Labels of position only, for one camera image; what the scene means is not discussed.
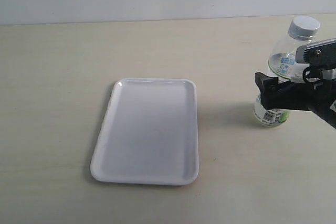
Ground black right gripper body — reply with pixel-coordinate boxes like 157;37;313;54
278;80;335;127

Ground clear plastic drink bottle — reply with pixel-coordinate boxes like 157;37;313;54
254;28;316;127

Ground white bottle cap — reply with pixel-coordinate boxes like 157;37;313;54
288;16;320;41

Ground white plastic tray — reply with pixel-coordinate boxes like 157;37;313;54
90;78;199;186

